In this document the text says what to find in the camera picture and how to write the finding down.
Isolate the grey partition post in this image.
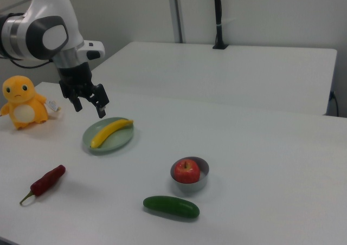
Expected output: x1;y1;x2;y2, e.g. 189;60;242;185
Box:
170;0;185;44

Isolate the white side table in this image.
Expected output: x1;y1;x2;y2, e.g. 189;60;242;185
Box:
91;41;338;116

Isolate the red chili pepper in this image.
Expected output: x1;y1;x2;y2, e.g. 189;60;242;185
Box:
19;164;67;206

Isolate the grey metal bowl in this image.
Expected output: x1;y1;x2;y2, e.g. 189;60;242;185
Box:
170;156;210;194

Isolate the yellow banana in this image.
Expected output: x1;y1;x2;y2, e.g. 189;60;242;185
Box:
90;119;134;149

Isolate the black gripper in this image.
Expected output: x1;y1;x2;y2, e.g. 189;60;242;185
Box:
57;62;111;119

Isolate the orange plush toy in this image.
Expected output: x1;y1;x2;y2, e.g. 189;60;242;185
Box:
0;75;51;131

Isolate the pale green plate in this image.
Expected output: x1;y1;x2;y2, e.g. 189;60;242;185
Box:
82;117;136;156

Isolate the red apple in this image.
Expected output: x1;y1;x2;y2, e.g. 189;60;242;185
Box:
173;159;201;184

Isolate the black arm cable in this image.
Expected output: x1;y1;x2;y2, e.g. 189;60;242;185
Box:
10;57;55;69

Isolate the black clamped pole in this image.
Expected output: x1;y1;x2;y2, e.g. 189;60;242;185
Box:
212;0;230;50

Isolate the white plush toy tag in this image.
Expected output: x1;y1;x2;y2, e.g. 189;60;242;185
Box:
46;99;62;113

